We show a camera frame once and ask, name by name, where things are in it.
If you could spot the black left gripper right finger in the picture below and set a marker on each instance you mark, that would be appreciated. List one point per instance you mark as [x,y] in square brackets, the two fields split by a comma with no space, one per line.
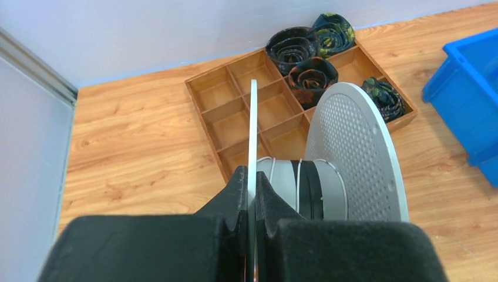
[292,248]

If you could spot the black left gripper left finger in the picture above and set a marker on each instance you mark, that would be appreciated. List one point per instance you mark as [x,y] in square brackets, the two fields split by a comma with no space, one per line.
[208,245]

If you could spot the grey perforated cable spool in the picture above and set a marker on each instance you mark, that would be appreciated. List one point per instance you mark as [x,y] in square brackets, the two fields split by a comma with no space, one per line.
[349,172]

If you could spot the wooden divided tray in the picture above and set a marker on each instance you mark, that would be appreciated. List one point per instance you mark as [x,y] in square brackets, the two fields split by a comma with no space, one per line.
[222,99]

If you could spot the orange black rolled tie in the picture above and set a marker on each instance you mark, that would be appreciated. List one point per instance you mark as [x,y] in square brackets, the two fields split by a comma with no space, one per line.
[309,79]

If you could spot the green patterned rolled tie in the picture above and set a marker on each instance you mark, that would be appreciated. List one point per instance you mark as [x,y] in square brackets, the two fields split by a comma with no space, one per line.
[386,98]

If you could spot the green yellow rolled tie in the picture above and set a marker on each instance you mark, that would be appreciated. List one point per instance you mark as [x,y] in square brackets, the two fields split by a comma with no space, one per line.
[335,34]

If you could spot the blue plastic bin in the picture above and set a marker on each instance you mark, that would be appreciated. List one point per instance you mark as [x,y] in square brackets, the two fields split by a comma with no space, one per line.
[464,93]

